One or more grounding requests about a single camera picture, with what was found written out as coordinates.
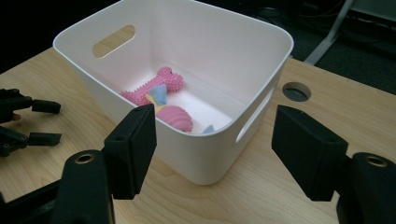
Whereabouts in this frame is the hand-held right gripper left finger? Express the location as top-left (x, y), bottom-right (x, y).
top-left (103, 104), bottom-right (158, 201)

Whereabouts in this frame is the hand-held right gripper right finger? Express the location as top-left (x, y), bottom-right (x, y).
top-left (271, 105), bottom-right (349, 203)

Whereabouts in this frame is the pink ball rope toy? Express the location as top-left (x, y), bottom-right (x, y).
top-left (145, 83), bottom-right (217, 135)

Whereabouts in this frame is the pink spiky bone toy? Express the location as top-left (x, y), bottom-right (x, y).
top-left (120, 66), bottom-right (185, 107)

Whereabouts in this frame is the white plastic bin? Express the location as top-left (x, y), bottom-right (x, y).
top-left (52, 0), bottom-right (295, 187)

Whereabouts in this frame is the white-legged background desk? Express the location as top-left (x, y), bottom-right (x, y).
top-left (303, 0), bottom-right (396, 66)

